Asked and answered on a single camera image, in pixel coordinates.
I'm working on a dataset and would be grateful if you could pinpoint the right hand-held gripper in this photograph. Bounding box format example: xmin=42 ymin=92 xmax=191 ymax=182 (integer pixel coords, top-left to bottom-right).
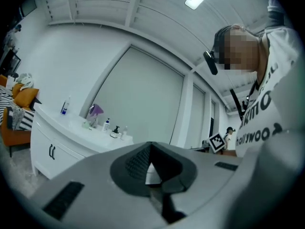
xmin=208 ymin=132 xmax=226 ymax=155

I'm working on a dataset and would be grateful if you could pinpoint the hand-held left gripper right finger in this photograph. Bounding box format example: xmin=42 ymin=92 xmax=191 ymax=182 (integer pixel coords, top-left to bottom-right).
xmin=149 ymin=142 xmax=198 ymax=225

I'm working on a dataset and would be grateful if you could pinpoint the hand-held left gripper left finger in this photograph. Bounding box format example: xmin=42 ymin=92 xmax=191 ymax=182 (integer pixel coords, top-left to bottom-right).
xmin=110 ymin=141 xmax=153 ymax=198

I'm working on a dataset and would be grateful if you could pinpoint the person's right forearm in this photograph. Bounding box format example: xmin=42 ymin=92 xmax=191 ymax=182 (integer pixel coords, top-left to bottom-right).
xmin=220 ymin=148 xmax=238 ymax=157

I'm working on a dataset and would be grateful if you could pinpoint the small clear bottle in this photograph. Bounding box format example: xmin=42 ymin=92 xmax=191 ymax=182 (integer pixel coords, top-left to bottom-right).
xmin=120 ymin=125 xmax=129 ymax=141

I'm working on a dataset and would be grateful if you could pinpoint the narrow grey roller blind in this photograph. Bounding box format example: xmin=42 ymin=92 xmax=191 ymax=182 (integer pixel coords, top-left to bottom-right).
xmin=191 ymin=84 xmax=206 ymax=150

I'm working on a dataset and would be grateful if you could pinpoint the black pump bottle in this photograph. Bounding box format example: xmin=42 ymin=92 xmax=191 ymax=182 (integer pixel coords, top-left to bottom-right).
xmin=110 ymin=125 xmax=121 ymax=139

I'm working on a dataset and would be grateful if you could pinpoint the white pump bottle blue cap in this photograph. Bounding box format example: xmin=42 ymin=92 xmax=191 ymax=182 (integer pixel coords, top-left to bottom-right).
xmin=102 ymin=117 xmax=112 ymax=133

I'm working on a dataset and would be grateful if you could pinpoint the chrome faucet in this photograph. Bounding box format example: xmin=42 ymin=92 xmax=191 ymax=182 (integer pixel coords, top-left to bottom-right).
xmin=88 ymin=105 xmax=99 ymax=128

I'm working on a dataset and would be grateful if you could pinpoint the white vanity cabinet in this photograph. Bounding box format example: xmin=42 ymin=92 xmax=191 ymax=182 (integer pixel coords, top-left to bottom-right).
xmin=30 ymin=103 xmax=135 ymax=180

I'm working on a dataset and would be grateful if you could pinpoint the purple cloth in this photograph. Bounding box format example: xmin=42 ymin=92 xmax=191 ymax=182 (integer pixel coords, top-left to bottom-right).
xmin=91 ymin=104 xmax=105 ymax=115

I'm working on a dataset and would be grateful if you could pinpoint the large grey roller blind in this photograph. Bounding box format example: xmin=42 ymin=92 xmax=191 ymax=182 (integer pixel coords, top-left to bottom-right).
xmin=91 ymin=45 xmax=185 ymax=146

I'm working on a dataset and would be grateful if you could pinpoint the person in white shirt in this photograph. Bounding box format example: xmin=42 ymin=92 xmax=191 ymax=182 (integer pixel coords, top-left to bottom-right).
xmin=234 ymin=0 xmax=305 ymax=229

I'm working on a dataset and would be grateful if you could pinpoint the blue striped spray bottle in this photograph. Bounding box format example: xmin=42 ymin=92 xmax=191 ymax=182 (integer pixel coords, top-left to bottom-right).
xmin=60 ymin=94 xmax=72 ymax=115

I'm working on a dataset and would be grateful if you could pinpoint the person's head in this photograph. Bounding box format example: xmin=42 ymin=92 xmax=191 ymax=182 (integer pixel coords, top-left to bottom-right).
xmin=213 ymin=24 xmax=270 ymax=81

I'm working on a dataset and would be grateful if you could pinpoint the black white knitted cushion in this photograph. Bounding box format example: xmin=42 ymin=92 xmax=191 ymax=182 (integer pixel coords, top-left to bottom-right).
xmin=6 ymin=105 xmax=26 ymax=130

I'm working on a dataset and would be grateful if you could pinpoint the orange cushion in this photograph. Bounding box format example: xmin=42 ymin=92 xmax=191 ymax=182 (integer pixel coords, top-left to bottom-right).
xmin=12 ymin=83 xmax=40 ymax=109

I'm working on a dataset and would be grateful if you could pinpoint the pale green crumpled cloth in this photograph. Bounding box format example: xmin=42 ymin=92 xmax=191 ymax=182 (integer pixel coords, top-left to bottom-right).
xmin=14 ymin=73 xmax=36 ymax=91

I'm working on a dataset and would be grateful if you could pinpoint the black cabinet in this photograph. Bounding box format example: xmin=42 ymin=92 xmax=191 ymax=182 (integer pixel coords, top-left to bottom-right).
xmin=0 ymin=48 xmax=22 ymax=74

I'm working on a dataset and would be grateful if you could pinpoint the black chest strap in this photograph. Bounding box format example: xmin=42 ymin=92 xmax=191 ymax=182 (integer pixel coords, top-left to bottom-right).
xmin=229 ymin=79 xmax=260 ymax=123

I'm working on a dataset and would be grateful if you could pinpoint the black head-worn camera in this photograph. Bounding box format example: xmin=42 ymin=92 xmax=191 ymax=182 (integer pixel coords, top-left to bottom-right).
xmin=203 ymin=50 xmax=219 ymax=75

